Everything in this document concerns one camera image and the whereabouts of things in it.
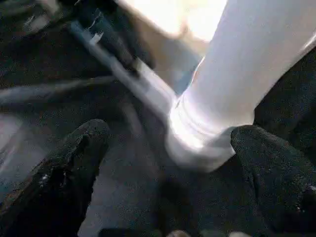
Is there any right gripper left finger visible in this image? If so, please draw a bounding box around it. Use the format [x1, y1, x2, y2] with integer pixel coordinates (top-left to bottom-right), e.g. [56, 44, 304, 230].
[0, 119, 109, 237]

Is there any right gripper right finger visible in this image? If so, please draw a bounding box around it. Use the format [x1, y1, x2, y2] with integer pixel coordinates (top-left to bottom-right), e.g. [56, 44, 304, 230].
[231, 125, 316, 237]

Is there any white plastic table leg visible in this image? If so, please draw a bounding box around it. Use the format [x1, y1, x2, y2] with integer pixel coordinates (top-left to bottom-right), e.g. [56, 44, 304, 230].
[169, 0, 316, 139]

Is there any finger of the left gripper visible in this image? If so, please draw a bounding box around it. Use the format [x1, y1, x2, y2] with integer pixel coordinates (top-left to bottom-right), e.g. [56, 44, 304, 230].
[74, 0, 117, 45]
[108, 14, 155, 72]

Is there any black table mat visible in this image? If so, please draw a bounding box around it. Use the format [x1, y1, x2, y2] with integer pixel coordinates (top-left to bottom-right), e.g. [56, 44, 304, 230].
[0, 0, 316, 237]

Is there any white plastic table top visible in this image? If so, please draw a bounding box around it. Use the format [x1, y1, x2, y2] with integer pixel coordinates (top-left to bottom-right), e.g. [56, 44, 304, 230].
[66, 0, 237, 173]

